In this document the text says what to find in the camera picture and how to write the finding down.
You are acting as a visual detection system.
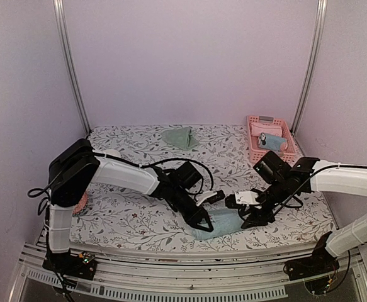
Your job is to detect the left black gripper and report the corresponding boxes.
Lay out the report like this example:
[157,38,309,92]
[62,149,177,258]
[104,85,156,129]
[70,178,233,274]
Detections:
[170,187,213,233]

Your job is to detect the light blue towel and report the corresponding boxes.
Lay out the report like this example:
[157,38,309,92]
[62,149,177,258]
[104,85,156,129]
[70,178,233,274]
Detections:
[188,209,243,240]

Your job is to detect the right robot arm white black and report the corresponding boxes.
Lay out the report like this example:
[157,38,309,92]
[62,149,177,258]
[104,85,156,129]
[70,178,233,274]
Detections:
[240,151,367,274]

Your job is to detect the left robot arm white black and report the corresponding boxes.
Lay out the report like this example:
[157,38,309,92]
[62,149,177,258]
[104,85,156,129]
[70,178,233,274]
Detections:
[27,138,213,273]

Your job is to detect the green towel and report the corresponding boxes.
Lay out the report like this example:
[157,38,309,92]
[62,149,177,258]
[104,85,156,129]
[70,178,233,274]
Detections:
[162,126,199,151]

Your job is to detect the blue patterned rolled towel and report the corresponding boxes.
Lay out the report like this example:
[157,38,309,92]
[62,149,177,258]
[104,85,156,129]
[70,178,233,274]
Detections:
[257,133,288,151]

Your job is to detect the pink plastic basket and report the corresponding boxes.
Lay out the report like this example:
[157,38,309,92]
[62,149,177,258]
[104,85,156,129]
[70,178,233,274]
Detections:
[247,115,297,164]

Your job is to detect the pink rolled towel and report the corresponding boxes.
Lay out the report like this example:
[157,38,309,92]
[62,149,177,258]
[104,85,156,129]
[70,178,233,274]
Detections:
[250,122,283,137]

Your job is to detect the white bowl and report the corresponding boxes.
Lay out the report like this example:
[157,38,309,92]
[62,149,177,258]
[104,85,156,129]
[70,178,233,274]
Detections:
[103,149,121,157]

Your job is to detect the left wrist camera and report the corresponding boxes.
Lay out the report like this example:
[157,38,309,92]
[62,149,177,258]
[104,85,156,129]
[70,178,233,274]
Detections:
[195,190,225,206]

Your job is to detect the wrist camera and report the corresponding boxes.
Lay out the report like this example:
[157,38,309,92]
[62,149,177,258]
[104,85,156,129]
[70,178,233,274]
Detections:
[195,190,225,206]
[225,191,261,209]

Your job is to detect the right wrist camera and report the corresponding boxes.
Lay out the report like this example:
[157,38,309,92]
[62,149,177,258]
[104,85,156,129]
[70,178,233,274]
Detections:
[225,191,261,209]

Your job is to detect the front aluminium rail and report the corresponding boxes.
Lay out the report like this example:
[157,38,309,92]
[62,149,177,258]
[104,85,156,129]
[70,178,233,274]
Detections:
[8,243,367,301]

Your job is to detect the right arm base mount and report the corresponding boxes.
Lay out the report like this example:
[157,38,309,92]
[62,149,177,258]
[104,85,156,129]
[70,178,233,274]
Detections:
[283,249,339,281]

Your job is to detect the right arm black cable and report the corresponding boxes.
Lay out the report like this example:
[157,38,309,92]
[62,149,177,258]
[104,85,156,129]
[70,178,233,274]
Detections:
[264,165,367,221]

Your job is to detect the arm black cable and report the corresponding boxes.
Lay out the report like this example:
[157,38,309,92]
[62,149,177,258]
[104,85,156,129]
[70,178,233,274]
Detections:
[264,165,367,221]
[28,159,214,199]

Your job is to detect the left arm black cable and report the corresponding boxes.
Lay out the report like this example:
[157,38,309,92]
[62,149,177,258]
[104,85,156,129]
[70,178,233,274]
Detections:
[28,159,214,199]

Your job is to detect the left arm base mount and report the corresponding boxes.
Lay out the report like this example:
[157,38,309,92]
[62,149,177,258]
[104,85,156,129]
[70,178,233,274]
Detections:
[42,250,98,281]

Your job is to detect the right aluminium frame post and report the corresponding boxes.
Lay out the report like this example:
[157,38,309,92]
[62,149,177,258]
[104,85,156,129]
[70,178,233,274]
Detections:
[291,0,327,137]

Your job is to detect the aluminium frame post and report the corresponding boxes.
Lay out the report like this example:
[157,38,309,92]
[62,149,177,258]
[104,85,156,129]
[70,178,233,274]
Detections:
[53,0,91,135]
[291,0,327,137]

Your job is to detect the left aluminium frame post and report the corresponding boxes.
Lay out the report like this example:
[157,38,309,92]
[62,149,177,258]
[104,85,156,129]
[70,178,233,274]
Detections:
[53,0,91,135]

